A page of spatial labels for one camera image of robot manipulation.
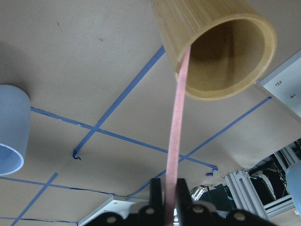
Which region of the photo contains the bamboo chopstick holder cup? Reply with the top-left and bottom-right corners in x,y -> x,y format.
152,0 -> 277,101

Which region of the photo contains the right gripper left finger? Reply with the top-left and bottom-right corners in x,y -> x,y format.
138,178 -> 163,226

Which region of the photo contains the aluminium frame post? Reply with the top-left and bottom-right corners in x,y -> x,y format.
225,170 -> 269,220

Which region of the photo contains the light blue plastic cup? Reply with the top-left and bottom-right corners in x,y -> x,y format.
0,85 -> 31,176

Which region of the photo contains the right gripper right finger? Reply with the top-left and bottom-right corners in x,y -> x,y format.
176,178 -> 212,226

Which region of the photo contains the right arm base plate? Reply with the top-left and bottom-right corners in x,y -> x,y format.
257,50 -> 301,117

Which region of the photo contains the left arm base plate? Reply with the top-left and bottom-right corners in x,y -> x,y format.
78,195 -> 149,226

